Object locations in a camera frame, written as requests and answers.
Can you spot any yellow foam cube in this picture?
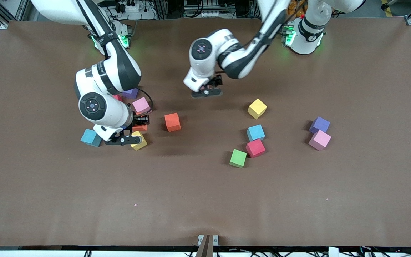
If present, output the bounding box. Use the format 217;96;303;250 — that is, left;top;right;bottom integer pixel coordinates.
131;131;148;151
247;98;268;120

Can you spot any blue foam cube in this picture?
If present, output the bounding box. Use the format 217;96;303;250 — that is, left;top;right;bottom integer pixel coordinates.
80;128;103;147
246;124;266;142

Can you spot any pink foam cube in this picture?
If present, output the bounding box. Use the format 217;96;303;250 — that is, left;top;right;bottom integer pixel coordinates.
132;97;152;115
308;130;332;151

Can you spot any white electronics unit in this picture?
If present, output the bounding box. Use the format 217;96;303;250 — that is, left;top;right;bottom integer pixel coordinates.
183;0;224;18

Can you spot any green foam cube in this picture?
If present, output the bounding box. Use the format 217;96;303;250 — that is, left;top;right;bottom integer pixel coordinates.
229;149;248;168

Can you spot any bag of orange items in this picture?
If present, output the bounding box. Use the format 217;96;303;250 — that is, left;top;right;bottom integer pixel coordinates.
286;0;306;19

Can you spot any white power strip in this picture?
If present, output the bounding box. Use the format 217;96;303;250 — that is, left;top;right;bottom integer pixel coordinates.
115;0;141;13

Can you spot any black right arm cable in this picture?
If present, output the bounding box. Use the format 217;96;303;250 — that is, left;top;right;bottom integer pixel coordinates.
77;0;154;113

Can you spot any silver table edge bracket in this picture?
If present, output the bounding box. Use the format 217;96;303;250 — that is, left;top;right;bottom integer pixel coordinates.
198;235;219;246

